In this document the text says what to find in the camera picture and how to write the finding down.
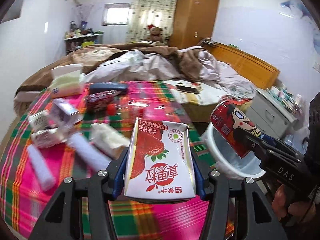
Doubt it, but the red cartoon drink can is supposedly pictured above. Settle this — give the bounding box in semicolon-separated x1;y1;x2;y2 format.
210;99;263;158

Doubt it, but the strawberry milk carton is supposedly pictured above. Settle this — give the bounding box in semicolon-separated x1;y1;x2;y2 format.
124;118;196;203

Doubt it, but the white trash bin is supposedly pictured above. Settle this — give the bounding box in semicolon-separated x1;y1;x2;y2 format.
201;123;265;180

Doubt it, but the person's right hand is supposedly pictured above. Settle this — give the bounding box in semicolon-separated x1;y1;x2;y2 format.
272;184;316;223

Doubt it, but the grey bedside cabinet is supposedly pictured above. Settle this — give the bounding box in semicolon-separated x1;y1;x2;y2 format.
246;88;297;139

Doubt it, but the white ribbed foam roll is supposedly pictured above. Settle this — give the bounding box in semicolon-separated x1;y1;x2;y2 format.
67;132;112;172

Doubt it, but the wooden bed headboard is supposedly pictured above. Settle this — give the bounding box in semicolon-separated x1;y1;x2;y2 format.
203;43;280;89

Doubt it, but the plaid colourful table cloth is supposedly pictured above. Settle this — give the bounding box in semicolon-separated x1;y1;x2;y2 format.
1;81;208;239

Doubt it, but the white yogurt cup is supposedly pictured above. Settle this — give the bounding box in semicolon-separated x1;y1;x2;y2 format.
28;110;51;132

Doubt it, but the purple milk carton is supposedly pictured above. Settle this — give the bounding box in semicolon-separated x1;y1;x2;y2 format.
49;98;83;129

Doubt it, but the black smartphone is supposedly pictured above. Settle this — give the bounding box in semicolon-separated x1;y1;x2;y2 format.
176;85;199;94

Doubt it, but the red snack wrapper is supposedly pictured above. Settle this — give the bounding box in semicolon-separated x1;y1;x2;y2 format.
85;90;120;112

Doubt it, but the clear plastic bottle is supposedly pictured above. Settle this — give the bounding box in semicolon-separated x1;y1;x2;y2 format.
106;102;149;118

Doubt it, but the brown fleece blanket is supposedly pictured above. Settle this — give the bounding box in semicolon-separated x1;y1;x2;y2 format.
15;42;208;98

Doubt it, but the dark blue glasses case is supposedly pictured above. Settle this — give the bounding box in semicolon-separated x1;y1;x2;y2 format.
89;82;128;95

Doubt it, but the green tissue pack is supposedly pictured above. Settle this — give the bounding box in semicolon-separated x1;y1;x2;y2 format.
49;63;85;99

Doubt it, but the white crumpled bedsheet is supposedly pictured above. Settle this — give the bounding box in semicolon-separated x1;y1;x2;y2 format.
84;47;256;100

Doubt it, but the wooden wardrobe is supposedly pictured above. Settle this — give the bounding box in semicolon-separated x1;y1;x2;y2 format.
169;0;220;49

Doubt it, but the teddy bear with red hat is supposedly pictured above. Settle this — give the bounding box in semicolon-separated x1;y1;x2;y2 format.
144;24;165;46

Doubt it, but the patterned window curtain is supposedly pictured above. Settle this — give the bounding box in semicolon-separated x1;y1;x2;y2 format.
126;0;177;42

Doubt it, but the small window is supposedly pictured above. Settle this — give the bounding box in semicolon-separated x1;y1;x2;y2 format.
102;3;131;25

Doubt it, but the white wall shelf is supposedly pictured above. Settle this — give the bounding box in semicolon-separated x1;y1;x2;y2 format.
65;21;104;55

